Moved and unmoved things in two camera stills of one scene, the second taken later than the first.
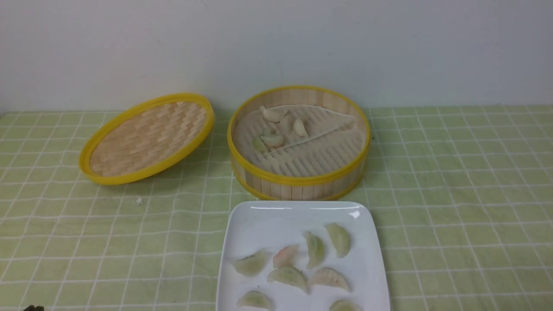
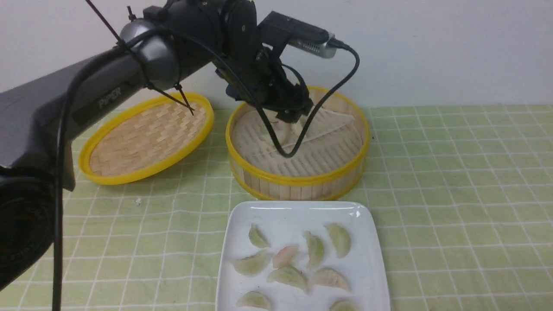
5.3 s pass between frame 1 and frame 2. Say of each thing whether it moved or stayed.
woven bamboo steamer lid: stayed
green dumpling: moved
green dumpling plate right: stayed
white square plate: stayed
